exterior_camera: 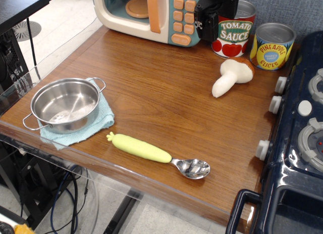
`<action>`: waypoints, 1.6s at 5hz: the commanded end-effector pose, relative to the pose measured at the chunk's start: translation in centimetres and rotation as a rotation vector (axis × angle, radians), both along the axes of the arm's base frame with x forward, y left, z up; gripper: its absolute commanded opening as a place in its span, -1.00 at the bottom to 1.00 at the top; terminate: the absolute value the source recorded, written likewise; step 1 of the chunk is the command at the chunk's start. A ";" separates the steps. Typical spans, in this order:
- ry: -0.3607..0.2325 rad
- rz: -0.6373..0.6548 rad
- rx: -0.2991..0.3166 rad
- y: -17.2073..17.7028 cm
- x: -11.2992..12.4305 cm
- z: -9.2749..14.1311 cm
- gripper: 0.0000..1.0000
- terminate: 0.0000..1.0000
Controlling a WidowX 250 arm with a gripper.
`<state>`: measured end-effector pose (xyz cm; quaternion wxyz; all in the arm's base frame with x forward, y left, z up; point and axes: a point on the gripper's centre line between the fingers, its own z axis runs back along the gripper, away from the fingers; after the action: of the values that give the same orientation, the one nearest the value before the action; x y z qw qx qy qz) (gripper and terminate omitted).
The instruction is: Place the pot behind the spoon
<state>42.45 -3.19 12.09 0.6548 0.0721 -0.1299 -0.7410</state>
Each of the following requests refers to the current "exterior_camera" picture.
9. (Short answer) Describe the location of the dark blue toy stove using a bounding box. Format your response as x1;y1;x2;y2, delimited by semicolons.
226;31;322;233

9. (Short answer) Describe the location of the toy microwave oven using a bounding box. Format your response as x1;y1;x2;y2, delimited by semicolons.
93;0;200;47

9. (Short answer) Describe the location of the black cable under table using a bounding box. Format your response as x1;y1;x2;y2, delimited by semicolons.
45;165;89;234

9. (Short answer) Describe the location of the pineapple slices can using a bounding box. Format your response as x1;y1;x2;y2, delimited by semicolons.
249;23;296;71

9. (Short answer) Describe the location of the light blue folded cloth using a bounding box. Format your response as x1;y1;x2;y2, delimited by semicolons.
39;92;115;150

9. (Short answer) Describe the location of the blue cable under table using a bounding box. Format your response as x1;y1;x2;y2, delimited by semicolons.
50;168;89;234

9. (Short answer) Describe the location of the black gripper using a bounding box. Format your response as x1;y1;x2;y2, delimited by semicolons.
194;0;239;42

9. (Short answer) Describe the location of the small stainless steel pot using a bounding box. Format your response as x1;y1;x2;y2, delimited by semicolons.
22;77;106;134

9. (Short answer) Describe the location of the spoon with green handle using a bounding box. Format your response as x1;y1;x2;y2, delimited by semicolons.
106;132;211;180

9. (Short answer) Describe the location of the plush mushroom toy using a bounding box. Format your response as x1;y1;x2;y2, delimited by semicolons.
212;57;255;98

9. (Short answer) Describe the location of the black desk at left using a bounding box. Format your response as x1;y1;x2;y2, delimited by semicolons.
1;0;51;34

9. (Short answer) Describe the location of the tomato sauce can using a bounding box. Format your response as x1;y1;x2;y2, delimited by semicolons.
211;0;256;58

